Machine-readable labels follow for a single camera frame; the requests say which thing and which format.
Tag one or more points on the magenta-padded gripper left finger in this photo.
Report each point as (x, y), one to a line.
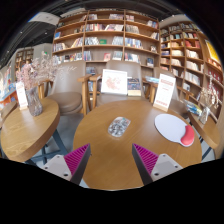
(77, 160)

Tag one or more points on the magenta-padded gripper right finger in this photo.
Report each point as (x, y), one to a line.
(146, 160)

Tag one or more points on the transparent computer mouse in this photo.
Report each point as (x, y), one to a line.
(119, 126)

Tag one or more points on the white mouse pad red rest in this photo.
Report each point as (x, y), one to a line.
(170, 128)

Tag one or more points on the round wooden side table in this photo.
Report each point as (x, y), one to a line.
(26, 133)
(208, 131)

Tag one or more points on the stack of colourful books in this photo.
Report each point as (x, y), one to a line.
(193, 107)

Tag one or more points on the white table sign wooden base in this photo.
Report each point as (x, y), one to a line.
(164, 91)

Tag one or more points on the glass vase pink dried flowers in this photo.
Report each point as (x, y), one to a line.
(34, 100)

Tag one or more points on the dark blue book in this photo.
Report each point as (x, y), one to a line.
(134, 86)

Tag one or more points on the white framed floral print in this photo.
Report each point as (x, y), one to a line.
(114, 82)

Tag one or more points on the small white red table sign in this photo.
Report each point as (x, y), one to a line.
(21, 96)

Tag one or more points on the curved wooden bookshelf unit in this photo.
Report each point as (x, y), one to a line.
(186, 56)

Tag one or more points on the distant wooden bookshelf unit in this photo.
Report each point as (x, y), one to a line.
(24, 58)

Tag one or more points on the wide wooden bookshelf unit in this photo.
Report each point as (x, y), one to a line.
(103, 33)

